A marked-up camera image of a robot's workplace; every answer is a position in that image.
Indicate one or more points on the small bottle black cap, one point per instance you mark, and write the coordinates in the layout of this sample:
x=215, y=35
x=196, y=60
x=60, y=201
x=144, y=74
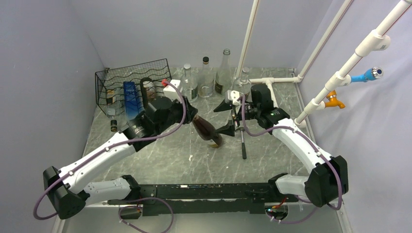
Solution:
x=111, y=114

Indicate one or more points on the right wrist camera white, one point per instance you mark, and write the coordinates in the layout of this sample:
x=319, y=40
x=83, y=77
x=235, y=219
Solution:
x=233, y=98

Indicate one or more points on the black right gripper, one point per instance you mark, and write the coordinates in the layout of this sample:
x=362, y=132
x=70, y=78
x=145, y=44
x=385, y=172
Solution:
x=227, y=129

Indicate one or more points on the clear bottle green label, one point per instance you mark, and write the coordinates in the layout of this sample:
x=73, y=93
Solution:
x=242, y=83

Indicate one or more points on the clear bottle red label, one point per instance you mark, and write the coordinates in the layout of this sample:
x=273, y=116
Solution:
x=189, y=83

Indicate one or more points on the blue glass bottle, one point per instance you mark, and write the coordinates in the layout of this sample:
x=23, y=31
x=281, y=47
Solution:
x=132, y=101

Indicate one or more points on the orange tap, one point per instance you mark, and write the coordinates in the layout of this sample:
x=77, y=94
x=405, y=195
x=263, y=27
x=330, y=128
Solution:
x=333, y=101

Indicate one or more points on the clear frosted short bottle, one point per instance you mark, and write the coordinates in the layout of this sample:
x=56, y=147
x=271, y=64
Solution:
x=205, y=79

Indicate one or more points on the amber bottle gold foil neck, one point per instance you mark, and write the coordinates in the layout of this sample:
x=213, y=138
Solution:
x=207, y=132

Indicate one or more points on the blue tap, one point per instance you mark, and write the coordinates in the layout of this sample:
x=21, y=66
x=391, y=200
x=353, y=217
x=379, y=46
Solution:
x=371, y=74

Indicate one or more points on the clear bottle with dark label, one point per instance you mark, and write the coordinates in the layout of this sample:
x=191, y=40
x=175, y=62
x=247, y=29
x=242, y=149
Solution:
x=223, y=74

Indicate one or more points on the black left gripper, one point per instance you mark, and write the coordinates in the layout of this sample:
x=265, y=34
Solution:
x=191, y=110

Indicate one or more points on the dark bottle silver cap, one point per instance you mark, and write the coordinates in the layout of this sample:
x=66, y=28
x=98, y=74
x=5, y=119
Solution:
x=148, y=90

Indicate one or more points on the black handled hammer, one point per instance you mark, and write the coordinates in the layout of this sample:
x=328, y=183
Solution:
x=243, y=146

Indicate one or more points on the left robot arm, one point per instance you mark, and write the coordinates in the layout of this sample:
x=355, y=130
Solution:
x=71, y=188

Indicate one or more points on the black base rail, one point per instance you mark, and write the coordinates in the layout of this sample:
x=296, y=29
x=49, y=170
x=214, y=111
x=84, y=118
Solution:
x=253, y=198

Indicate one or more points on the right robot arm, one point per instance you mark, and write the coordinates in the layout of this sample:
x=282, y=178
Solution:
x=327, y=178

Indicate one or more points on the white pvc pipe frame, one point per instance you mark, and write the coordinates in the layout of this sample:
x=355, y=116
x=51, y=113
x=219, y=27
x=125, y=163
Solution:
x=318, y=36

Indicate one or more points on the black wire wine rack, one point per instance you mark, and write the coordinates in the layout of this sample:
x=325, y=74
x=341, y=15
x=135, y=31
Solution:
x=109, y=83

